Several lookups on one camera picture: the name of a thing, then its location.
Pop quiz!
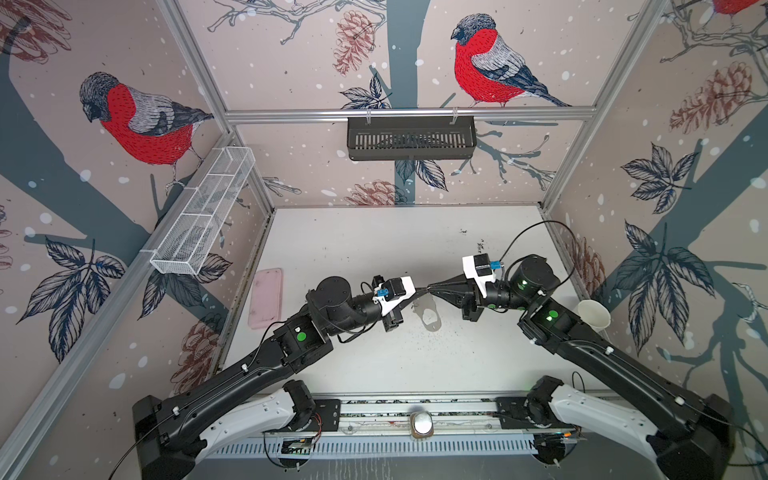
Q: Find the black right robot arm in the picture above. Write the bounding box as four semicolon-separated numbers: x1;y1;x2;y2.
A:
426;254;735;479

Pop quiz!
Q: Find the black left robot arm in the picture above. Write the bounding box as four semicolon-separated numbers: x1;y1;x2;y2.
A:
133;276;427;479

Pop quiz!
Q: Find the silver push button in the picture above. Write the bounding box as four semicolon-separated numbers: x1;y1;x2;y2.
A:
409;410;434;439

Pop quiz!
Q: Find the white mug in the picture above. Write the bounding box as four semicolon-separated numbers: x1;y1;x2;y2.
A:
576;299;612;333

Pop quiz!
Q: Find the black hanging basket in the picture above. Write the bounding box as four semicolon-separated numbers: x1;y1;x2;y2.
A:
347;116;477;161

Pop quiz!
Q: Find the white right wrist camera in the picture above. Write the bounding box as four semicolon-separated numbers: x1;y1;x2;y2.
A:
462;253;503;282

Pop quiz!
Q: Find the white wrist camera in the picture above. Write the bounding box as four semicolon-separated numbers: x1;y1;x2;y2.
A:
373;276;416;317
462;253;503;282

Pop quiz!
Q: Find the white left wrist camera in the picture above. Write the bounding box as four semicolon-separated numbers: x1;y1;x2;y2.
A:
373;276;416;317

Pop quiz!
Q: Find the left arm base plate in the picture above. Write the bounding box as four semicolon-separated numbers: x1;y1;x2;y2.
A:
297;399;341;434

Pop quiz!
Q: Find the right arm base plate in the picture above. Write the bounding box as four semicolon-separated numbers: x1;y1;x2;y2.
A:
494;396;578;431

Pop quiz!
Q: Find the white wire mesh basket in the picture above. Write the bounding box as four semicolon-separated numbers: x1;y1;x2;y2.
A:
150;146;255;275

